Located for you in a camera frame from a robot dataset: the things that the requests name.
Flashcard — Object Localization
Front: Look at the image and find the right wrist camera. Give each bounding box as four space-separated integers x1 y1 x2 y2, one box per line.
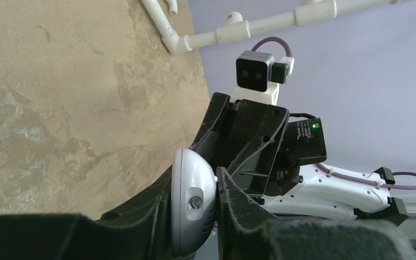
230 51 295 105

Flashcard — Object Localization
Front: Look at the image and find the white remote control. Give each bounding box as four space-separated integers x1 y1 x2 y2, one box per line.
171 149 218 258

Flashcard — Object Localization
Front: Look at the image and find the white PVC pipe frame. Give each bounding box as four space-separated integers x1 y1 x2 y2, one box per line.
142 1 404 55

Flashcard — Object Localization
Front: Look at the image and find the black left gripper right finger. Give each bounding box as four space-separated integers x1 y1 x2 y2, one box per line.
217 167 416 259

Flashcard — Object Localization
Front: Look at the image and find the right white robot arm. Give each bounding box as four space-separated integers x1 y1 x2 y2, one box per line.
190 93 408 225

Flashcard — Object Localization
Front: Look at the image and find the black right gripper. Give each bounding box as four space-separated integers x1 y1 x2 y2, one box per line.
189 92 302 197

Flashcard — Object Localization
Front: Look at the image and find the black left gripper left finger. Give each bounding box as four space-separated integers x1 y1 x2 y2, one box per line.
0 170 172 259

